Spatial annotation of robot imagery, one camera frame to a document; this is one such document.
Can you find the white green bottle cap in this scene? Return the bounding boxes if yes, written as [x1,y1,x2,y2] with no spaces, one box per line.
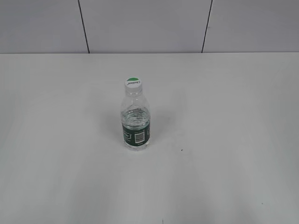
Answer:
[125,77,142,93]

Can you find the clear green-label water bottle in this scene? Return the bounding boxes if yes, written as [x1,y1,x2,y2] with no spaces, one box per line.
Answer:
[121,91,150,151]

